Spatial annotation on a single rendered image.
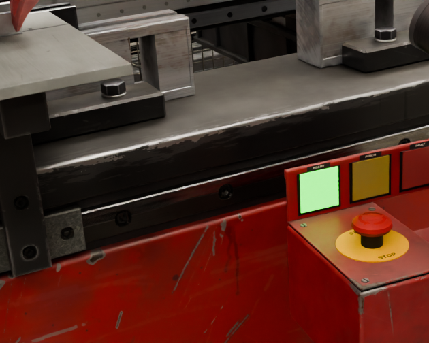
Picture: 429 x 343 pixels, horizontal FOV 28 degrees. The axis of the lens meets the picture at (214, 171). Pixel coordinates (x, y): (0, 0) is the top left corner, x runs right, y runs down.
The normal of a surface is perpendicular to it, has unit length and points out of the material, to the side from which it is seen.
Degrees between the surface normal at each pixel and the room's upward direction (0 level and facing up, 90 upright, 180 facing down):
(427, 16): 61
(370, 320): 90
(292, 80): 0
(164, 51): 90
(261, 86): 0
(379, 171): 90
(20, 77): 0
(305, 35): 90
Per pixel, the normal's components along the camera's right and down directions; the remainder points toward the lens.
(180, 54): 0.43, 0.33
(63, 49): -0.07, -0.92
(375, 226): -0.07, -0.56
